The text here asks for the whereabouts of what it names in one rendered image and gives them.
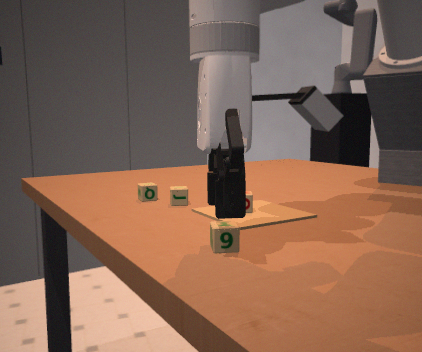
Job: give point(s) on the light tan flat mat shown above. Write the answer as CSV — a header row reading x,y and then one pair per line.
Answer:
x,y
264,214

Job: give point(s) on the cream toy letter block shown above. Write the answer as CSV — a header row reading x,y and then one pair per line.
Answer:
x,y
147,192
224,237
249,202
179,196

